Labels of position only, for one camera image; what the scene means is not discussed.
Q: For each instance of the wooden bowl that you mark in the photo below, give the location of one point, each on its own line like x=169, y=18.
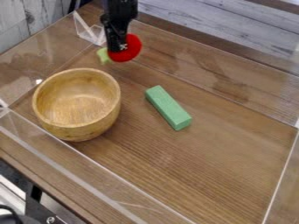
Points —
x=76, y=103

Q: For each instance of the red plush tomato green stem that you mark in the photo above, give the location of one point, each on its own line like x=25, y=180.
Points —
x=125, y=55

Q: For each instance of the black metal table bracket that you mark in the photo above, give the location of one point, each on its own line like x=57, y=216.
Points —
x=36, y=210

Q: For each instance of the clear acrylic tray walls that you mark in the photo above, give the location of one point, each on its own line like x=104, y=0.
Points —
x=224, y=171

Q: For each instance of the green rectangular block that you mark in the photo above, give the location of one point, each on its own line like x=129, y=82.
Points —
x=168, y=107

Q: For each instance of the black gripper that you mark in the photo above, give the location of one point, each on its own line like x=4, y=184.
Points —
x=119, y=13

